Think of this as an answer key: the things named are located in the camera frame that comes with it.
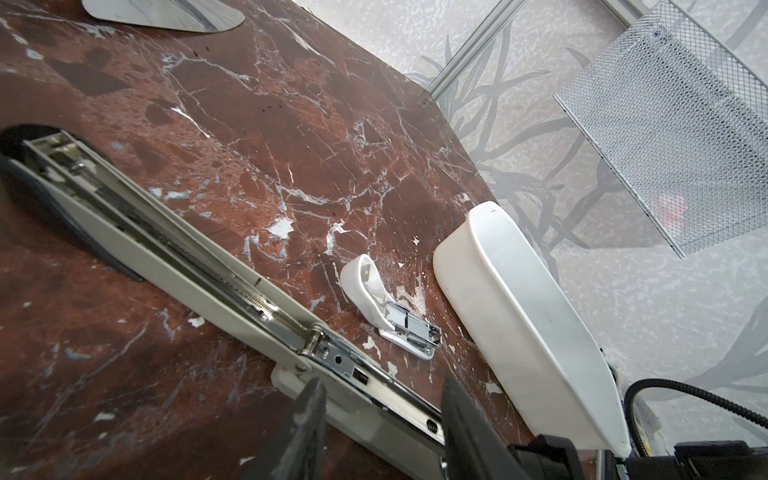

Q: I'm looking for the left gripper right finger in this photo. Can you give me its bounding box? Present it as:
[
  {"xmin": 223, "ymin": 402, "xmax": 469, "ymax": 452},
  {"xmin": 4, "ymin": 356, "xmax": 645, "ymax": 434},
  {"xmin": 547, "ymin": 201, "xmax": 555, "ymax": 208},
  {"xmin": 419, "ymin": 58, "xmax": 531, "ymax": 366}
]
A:
[{"xmin": 441, "ymin": 378, "xmax": 529, "ymax": 479}]

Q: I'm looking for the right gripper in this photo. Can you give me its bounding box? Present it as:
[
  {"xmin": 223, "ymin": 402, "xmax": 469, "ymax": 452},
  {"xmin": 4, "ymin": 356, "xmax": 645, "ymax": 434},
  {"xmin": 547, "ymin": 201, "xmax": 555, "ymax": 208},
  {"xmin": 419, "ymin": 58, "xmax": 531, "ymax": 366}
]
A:
[{"xmin": 508, "ymin": 435, "xmax": 585, "ymax": 480}]

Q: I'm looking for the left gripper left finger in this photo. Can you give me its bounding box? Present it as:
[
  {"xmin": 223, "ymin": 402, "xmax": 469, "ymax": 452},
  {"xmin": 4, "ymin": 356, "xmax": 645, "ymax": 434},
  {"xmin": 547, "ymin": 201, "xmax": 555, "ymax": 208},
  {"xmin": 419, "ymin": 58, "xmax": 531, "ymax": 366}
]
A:
[{"xmin": 242, "ymin": 379, "xmax": 327, "ymax": 479}]

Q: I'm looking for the white mini stapler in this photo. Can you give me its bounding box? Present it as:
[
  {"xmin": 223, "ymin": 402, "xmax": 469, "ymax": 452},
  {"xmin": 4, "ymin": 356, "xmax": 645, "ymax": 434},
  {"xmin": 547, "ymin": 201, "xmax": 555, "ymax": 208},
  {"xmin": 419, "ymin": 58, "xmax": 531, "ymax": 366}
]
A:
[{"xmin": 340, "ymin": 254, "xmax": 442, "ymax": 360}]

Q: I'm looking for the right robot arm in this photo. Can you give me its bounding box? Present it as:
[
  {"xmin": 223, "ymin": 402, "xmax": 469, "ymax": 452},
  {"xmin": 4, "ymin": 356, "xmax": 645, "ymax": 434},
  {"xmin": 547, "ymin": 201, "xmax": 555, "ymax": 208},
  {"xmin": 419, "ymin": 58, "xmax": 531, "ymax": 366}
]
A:
[{"xmin": 509, "ymin": 378, "xmax": 767, "ymax": 479}]

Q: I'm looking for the white oval tray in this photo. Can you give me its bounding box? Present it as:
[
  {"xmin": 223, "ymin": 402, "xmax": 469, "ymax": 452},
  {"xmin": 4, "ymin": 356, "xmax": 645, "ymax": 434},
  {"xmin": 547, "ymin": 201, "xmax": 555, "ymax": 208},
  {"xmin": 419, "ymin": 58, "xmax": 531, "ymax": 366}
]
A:
[{"xmin": 433, "ymin": 201, "xmax": 632, "ymax": 458}]

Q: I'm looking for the pink object in basket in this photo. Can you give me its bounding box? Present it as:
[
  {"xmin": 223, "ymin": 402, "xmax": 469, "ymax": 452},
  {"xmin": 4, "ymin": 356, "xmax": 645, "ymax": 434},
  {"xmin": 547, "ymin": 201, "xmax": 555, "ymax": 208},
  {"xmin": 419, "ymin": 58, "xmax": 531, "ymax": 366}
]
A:
[{"xmin": 655, "ymin": 194, "xmax": 688, "ymax": 228}]

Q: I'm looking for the silver metal trowel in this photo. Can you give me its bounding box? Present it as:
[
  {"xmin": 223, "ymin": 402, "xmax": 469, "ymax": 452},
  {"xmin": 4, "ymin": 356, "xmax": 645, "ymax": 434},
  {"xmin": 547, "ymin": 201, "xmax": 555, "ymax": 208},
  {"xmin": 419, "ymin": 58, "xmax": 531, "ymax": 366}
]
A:
[{"xmin": 81, "ymin": 0, "xmax": 245, "ymax": 34}]

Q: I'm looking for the white wire mesh basket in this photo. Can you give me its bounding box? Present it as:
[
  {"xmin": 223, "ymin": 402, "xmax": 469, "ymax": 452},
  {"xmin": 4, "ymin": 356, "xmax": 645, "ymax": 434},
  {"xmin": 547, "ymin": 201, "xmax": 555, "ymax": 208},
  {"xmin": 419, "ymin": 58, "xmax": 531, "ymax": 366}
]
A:
[{"xmin": 554, "ymin": 1, "xmax": 767, "ymax": 257}]

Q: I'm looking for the aluminium frame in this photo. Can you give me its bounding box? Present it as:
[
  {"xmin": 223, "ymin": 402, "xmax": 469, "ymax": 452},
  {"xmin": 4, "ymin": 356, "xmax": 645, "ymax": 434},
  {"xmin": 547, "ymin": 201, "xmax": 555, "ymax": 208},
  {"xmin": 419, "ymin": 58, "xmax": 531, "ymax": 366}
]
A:
[{"xmin": 425, "ymin": 0, "xmax": 650, "ymax": 102}]

